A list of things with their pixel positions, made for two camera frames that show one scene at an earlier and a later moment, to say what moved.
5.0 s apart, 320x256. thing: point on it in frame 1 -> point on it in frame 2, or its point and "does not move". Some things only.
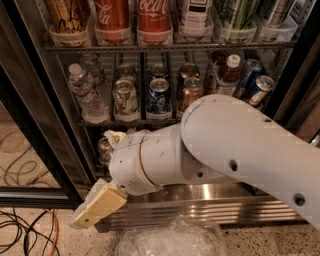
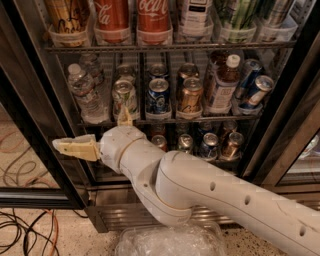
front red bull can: x=264 y=84 does not move
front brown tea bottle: x=229 y=76 does not move
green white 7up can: x=124 y=99 does not move
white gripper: x=126 y=165 -> x=116 y=145
